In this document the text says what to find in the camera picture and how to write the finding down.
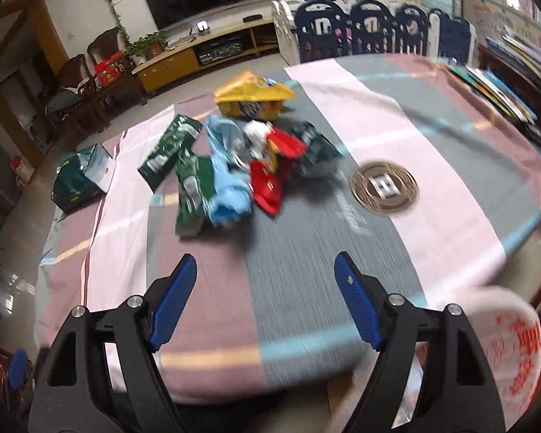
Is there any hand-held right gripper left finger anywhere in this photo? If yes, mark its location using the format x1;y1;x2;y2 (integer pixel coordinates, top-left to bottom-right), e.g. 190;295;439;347
27;254;198;433

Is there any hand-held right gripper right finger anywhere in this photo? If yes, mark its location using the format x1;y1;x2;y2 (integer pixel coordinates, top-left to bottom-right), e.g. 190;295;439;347
334;252;508;433

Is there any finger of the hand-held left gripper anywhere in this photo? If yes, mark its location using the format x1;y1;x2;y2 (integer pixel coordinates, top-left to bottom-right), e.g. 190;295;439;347
6;348;30;392

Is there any green snack wrapper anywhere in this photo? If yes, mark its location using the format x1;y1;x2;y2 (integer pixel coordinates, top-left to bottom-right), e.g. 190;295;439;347
138;114;203;191
175;155;217;236

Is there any blue plastic wrapper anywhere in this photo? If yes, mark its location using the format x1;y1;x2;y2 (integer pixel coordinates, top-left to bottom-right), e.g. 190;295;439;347
205;114;254;229

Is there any red snack wrapper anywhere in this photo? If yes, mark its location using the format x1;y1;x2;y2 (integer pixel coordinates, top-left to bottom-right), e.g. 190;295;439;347
243;122;308;216

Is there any dark snack wrapper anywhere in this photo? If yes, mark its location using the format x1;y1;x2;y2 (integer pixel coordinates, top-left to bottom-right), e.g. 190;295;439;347
291;121;346;178

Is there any white waste bin with liner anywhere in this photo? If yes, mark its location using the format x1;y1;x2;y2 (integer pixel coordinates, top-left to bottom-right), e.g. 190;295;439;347
453;286;541;418

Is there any yellow snack bag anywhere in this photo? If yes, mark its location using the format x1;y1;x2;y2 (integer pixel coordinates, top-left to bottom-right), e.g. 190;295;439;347
213;70;295;121

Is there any dark green tissue pack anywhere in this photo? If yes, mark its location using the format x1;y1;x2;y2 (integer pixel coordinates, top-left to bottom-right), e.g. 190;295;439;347
51;143;115;214

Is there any white red sack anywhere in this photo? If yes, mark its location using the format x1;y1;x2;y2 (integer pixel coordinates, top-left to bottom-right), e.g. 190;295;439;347
10;156;36;187

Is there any plaid tablecloth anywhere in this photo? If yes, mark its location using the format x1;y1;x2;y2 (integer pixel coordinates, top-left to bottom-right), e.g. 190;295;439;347
34;52;541;404

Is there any dark bag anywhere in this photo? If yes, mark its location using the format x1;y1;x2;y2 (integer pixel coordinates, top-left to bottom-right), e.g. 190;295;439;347
45;87;93;116

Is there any wooden television cabinet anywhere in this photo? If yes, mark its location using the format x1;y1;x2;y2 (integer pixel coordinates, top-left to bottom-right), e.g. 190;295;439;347
132;16;283;93

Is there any red gift box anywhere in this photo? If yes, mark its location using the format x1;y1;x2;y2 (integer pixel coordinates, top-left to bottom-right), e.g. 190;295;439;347
94;52;134;89

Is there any spread of picture books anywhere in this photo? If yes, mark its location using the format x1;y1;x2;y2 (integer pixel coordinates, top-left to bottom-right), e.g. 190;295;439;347
446;64;539;122

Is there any black amplifier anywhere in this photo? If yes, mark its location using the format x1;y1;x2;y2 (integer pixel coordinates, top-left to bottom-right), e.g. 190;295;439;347
194;38;245;66

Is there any dark wooden armchair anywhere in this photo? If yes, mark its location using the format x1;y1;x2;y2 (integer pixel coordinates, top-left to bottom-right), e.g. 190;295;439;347
87;27;148;118
45;53;113;134

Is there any green potted plant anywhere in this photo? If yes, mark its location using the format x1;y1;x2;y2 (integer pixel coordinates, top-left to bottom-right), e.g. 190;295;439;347
128;31;168;65

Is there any navy white baby playpen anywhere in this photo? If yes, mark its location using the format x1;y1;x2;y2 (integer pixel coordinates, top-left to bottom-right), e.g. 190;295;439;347
273;0;475;66

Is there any stack of books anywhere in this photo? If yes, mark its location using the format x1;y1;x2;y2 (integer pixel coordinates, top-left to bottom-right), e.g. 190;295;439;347
484;31;541;80

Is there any green ivy garland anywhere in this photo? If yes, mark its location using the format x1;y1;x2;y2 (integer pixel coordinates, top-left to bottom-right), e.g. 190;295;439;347
96;0;132;46

